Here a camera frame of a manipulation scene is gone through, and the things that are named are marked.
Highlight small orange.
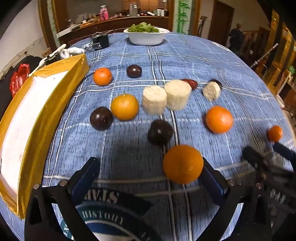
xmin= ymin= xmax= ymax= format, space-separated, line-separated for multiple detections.
xmin=93 ymin=68 xmax=112 ymax=86
xmin=267 ymin=126 xmax=283 ymax=143

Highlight large orange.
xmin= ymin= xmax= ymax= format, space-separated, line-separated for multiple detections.
xmin=163 ymin=145 xmax=204 ymax=185

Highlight white corn piece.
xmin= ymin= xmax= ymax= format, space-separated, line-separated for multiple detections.
xmin=202 ymin=81 xmax=221 ymax=101
xmin=142 ymin=85 xmax=167 ymax=115
xmin=164 ymin=80 xmax=192 ymax=110

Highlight yellow cardboard tray box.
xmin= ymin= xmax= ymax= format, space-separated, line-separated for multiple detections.
xmin=1 ymin=54 xmax=89 ymax=219

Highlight yellow-orange citrus fruit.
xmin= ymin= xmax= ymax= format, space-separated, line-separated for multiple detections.
xmin=111 ymin=94 xmax=139 ymax=121

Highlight red jujube date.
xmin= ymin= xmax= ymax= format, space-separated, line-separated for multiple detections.
xmin=182 ymin=79 xmax=198 ymax=90

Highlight blue plaid tablecloth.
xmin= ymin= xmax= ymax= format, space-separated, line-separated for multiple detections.
xmin=0 ymin=32 xmax=296 ymax=241

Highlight black sofa chair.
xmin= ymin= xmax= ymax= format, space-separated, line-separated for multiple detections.
xmin=0 ymin=55 xmax=41 ymax=118

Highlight red plastic bag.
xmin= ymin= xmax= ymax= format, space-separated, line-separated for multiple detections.
xmin=9 ymin=64 xmax=30 ymax=98

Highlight white glove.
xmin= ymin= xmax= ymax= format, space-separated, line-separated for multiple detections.
xmin=59 ymin=47 xmax=85 ymax=59

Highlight black box device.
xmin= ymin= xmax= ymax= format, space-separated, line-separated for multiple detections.
xmin=91 ymin=33 xmax=109 ymax=50

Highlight wooden chair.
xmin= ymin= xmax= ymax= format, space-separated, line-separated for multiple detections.
xmin=197 ymin=16 xmax=208 ymax=37

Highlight wooden sideboard counter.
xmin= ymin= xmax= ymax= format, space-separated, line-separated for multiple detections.
xmin=58 ymin=16 xmax=173 ymax=46

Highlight white bowl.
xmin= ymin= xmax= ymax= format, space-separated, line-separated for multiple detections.
xmin=123 ymin=27 xmax=170 ymax=46

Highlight green lettuce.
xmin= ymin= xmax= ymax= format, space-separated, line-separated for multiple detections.
xmin=127 ymin=22 xmax=159 ymax=33

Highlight pink bottle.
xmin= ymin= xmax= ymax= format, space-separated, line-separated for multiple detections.
xmin=100 ymin=5 xmax=109 ymax=21

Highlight silver kettle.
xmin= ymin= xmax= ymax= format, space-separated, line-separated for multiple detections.
xmin=128 ymin=3 xmax=138 ymax=17

